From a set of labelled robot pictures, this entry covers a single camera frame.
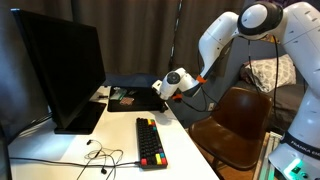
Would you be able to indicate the green packet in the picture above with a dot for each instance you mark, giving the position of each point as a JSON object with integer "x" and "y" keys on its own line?
{"x": 117, "y": 94}

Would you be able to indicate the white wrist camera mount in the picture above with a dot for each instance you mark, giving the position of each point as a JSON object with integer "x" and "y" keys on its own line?
{"x": 157, "y": 87}

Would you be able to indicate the small dark flat item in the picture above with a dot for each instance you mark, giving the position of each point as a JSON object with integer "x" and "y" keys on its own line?
{"x": 132, "y": 92}

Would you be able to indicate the patterned grey pillow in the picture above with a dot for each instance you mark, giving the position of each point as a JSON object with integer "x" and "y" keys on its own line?
{"x": 266, "y": 75}

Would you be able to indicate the pink patterned small card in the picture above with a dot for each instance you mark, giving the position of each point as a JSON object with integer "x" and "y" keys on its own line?
{"x": 126, "y": 101}

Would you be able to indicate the grey bed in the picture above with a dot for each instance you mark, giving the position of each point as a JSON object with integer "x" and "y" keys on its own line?
{"x": 286, "y": 100}

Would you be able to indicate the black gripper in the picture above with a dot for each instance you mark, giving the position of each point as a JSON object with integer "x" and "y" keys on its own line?
{"x": 164, "y": 101}

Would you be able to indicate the light robot mount frame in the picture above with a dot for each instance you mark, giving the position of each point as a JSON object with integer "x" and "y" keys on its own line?
{"x": 266, "y": 160}

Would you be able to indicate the white wall outlet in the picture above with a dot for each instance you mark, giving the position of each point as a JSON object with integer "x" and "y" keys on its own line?
{"x": 211, "y": 106}

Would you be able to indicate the small black stick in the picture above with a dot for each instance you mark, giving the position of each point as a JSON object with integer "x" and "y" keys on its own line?
{"x": 103, "y": 96}

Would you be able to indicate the brown curtain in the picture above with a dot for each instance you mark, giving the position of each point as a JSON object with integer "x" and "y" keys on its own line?
{"x": 193, "y": 20}
{"x": 133, "y": 36}

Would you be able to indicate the black keyboard with coloured keys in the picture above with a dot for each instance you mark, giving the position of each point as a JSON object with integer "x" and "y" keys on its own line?
{"x": 148, "y": 143}

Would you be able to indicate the black mouse pad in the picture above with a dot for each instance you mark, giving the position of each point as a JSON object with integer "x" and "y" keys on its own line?
{"x": 143, "y": 101}

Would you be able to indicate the brown leather chair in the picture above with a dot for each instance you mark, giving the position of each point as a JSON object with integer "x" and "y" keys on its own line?
{"x": 233, "y": 133}

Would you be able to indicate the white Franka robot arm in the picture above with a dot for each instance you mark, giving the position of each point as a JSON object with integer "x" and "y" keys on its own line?
{"x": 300, "y": 33}

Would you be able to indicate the black computer monitor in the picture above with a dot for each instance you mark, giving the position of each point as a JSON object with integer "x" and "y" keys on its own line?
{"x": 66, "y": 66}

